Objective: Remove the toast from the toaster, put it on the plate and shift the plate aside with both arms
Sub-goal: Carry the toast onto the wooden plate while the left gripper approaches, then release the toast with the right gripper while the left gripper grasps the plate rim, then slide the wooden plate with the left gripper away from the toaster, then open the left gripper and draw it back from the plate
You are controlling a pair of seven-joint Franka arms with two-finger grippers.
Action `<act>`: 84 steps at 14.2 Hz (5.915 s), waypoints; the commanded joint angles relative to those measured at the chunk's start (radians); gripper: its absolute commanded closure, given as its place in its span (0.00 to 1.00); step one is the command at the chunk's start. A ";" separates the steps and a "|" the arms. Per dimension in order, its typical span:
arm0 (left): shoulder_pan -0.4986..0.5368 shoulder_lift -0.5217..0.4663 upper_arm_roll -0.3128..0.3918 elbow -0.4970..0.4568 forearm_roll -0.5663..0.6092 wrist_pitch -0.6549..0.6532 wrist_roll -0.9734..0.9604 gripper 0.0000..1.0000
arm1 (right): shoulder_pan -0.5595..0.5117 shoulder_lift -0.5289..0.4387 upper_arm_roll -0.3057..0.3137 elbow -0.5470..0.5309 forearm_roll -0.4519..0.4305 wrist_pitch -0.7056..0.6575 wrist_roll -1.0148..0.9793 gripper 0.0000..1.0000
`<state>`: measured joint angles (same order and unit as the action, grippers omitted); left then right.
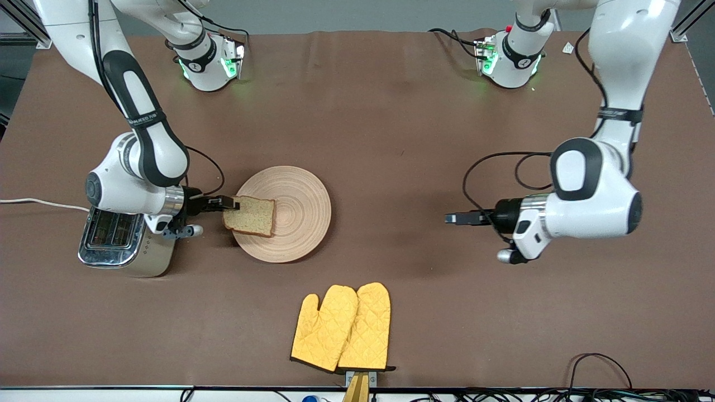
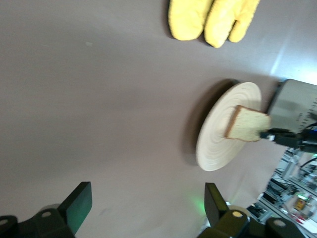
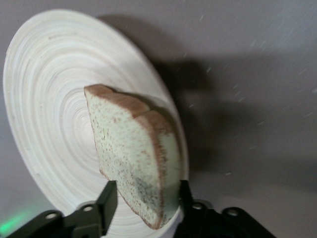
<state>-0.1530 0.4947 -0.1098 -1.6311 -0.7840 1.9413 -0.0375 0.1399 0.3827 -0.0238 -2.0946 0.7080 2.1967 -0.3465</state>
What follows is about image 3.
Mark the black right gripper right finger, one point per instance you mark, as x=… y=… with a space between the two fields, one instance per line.
x=195 y=223

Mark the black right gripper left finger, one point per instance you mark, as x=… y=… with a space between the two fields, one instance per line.
x=106 y=210

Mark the toast bread slice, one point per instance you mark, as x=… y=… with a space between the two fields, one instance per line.
x=123 y=148

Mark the round light wooden plate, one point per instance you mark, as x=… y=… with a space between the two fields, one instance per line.
x=54 y=86

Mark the brown table mat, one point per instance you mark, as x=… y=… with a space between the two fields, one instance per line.
x=247 y=74

